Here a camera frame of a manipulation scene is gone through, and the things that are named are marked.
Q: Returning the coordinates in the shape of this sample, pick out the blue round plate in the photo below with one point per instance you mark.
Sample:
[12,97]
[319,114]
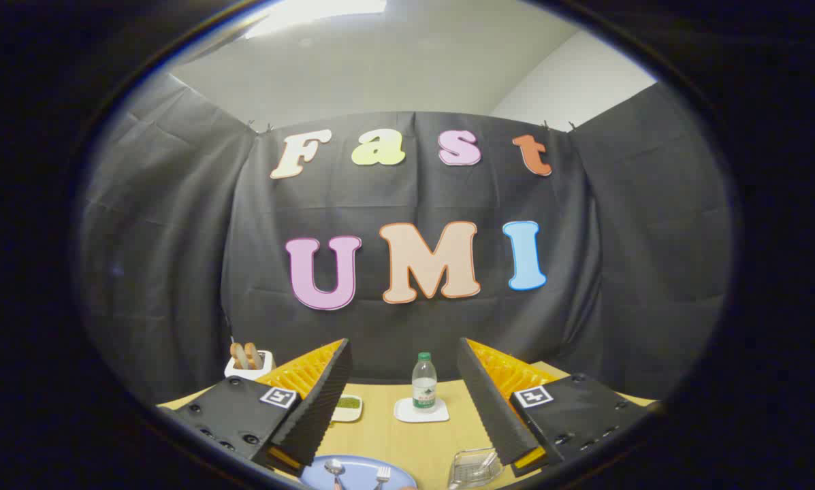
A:
[359,473]

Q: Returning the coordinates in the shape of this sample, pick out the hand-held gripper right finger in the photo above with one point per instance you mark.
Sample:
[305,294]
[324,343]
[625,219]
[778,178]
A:
[485,401]

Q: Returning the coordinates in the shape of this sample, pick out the ceiling light panel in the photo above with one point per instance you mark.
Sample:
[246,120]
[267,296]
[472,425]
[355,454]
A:
[312,13]

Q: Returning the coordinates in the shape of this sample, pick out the white divided bean dish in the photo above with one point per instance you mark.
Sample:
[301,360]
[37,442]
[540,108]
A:
[347,408]

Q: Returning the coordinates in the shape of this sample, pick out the toasted bread slice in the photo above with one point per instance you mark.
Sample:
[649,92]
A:
[237,355]
[253,355]

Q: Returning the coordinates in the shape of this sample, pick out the white toaster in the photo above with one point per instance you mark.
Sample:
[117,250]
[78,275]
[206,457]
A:
[244,373]

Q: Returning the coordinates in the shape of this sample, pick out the metal cutlery holder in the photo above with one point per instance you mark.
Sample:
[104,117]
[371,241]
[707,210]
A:
[472,469]

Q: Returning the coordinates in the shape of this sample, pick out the white square coaster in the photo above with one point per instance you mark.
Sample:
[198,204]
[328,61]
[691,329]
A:
[404,412]

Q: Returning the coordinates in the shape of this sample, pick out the clear water bottle green cap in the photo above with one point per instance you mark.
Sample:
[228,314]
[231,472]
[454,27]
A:
[424,388]

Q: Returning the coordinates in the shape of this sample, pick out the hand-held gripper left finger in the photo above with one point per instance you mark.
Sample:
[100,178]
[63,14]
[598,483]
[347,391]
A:
[322,401]

